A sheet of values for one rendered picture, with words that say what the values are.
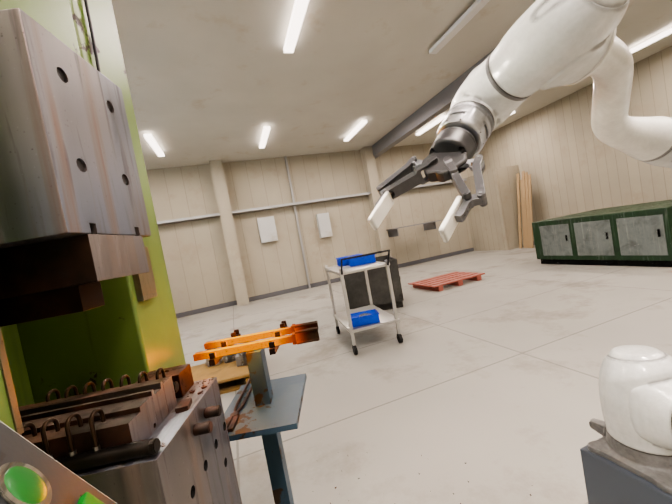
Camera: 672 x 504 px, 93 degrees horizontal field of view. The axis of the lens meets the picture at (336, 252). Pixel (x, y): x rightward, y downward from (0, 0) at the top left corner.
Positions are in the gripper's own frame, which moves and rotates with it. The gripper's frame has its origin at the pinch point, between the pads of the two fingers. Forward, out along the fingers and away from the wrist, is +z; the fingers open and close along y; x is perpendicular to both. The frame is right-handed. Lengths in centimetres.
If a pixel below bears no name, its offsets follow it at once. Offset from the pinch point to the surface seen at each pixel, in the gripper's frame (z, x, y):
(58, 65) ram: 7, -44, -59
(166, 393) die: 51, 15, -49
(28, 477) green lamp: 50, -18, -10
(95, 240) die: 30, -20, -50
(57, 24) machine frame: -9, -54, -94
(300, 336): 20, 48, -53
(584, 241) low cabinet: -403, 521, -58
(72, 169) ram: 21, -31, -52
